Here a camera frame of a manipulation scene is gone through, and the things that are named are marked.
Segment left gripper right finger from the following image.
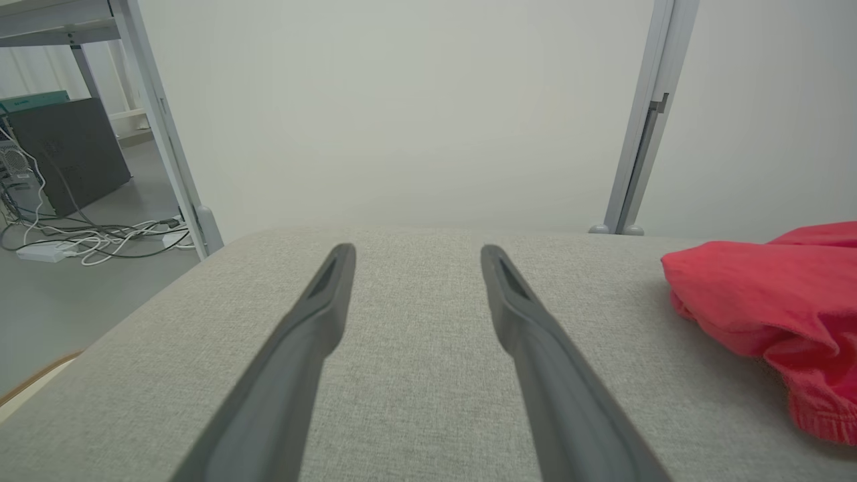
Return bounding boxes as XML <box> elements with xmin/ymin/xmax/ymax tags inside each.
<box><xmin>481</xmin><ymin>244</ymin><xmax>674</xmax><ymax>482</ymax></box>

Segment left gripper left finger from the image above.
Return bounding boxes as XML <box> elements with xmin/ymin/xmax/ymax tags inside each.
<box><xmin>171</xmin><ymin>243</ymin><xmax>357</xmax><ymax>482</ymax></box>

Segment red shorts with white stripe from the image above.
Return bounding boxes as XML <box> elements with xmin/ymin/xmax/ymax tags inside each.
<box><xmin>661</xmin><ymin>221</ymin><xmax>857</xmax><ymax>448</ymax></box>

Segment white power adapter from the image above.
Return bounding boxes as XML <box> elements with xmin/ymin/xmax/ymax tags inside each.
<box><xmin>16</xmin><ymin>241</ymin><xmax>76</xmax><ymax>264</ymax></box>

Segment dark grey computer tower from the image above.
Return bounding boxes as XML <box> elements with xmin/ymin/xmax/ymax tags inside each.
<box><xmin>0</xmin><ymin>97</ymin><xmax>133</xmax><ymax>220</ymax></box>

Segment teal flat box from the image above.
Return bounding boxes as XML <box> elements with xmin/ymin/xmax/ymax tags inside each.
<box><xmin>0</xmin><ymin>90</ymin><xmax>71</xmax><ymax>116</ymax></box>

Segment black floor cable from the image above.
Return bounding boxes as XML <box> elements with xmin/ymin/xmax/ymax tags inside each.
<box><xmin>0</xmin><ymin>187</ymin><xmax>185</xmax><ymax>260</ymax></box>

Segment tangle of cables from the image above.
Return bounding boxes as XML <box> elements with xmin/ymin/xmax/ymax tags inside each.
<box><xmin>10</xmin><ymin>141</ymin><xmax>196</xmax><ymax>266</ymax></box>

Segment grey partition post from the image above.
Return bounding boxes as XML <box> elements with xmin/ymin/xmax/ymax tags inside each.
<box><xmin>589</xmin><ymin>0</ymin><xmax>700</xmax><ymax>236</ymax></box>
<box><xmin>110</xmin><ymin>0</ymin><xmax>225</xmax><ymax>259</ymax></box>

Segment grey metal desk frame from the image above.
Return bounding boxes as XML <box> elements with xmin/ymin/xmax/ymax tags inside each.
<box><xmin>0</xmin><ymin>0</ymin><xmax>148</xmax><ymax>131</ymax></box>

